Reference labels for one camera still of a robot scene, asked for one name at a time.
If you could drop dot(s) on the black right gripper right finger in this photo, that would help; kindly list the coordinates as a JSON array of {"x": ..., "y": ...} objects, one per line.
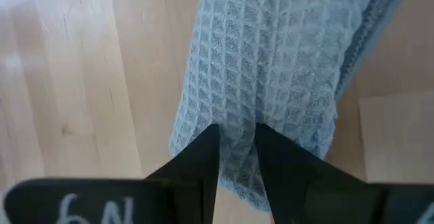
[{"x": 298, "y": 190}]

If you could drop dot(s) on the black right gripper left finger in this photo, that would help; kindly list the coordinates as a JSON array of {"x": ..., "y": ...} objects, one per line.
[{"x": 183, "y": 190}]

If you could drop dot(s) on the grey waffle microfiber towel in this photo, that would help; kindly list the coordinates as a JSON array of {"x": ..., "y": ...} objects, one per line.
[{"x": 264, "y": 64}]

